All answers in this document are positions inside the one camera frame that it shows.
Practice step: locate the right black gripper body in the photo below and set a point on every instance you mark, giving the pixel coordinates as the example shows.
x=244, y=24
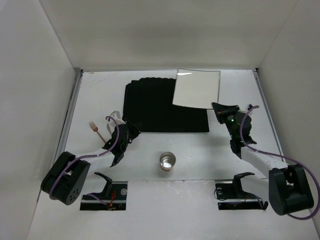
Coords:
x=229, y=113

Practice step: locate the square white plate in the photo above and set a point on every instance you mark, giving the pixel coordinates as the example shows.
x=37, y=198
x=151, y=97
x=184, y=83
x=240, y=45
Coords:
x=196, y=88

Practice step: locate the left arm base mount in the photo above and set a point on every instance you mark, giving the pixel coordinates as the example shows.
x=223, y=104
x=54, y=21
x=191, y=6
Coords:
x=101, y=193

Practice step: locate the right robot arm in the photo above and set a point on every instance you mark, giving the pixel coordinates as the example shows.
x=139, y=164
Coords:
x=285, y=187

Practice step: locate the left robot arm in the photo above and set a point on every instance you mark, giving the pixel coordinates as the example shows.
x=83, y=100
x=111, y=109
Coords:
x=66, y=178

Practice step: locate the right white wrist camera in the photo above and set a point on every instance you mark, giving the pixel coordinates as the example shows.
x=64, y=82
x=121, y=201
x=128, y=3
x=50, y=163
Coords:
x=247, y=110

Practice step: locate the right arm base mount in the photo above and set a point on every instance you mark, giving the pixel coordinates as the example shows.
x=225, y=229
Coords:
x=231, y=196

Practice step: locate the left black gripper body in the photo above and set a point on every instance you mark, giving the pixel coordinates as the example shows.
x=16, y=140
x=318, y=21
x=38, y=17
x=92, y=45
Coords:
x=130, y=129

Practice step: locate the metal cup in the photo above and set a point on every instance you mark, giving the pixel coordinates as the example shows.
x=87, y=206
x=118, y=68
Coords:
x=167, y=161

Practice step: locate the copper fork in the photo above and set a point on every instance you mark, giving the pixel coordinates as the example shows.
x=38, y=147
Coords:
x=96, y=130

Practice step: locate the silver knife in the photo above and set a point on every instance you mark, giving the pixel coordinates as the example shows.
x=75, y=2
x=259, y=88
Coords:
x=108, y=128

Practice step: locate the black cloth placemat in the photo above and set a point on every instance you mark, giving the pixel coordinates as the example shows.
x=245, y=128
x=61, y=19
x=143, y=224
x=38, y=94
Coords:
x=149, y=103

